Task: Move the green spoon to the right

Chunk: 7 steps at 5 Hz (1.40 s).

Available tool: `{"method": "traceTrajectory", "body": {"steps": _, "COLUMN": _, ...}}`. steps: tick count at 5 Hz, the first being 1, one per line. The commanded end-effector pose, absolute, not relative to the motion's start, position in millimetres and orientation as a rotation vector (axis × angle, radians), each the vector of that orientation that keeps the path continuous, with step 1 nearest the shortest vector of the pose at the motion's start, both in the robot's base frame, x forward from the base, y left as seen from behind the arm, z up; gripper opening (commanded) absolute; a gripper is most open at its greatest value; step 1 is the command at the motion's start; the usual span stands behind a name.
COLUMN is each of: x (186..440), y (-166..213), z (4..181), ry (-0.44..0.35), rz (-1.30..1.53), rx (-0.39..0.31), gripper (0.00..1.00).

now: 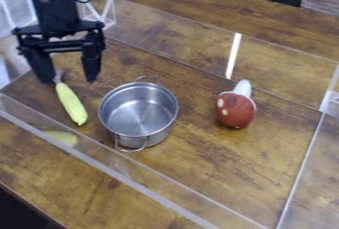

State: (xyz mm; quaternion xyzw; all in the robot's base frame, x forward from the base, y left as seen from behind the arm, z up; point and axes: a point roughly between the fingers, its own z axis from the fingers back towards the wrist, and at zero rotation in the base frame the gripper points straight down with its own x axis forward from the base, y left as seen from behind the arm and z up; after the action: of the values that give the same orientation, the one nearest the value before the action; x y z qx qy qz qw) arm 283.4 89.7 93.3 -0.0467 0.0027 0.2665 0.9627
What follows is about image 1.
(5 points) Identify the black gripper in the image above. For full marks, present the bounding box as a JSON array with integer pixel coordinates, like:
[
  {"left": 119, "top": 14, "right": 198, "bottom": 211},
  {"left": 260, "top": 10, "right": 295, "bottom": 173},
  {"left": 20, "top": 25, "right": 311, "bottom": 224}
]
[{"left": 12, "top": 21, "right": 105, "bottom": 84}]

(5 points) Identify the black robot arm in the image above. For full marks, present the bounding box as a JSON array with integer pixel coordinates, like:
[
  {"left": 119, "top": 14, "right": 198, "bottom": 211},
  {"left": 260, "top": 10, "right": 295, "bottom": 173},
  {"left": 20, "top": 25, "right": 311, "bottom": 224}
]
[{"left": 12, "top": 0, "right": 105, "bottom": 83}]

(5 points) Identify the small steel pot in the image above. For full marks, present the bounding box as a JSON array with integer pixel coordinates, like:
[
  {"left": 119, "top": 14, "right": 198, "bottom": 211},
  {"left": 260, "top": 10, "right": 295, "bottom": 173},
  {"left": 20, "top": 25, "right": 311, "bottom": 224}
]
[{"left": 97, "top": 76, "right": 179, "bottom": 153}]

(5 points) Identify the clear acrylic bracket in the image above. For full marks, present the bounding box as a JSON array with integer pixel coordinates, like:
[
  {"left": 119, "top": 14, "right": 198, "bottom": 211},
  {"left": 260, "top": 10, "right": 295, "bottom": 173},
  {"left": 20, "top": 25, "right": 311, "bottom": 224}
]
[{"left": 80, "top": 0, "right": 116, "bottom": 28}]

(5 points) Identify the red toy mushroom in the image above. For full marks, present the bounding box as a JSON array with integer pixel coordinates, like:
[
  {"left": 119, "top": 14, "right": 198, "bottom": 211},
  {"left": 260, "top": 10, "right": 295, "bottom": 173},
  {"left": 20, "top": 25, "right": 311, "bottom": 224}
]
[{"left": 216, "top": 79, "right": 256, "bottom": 128}]

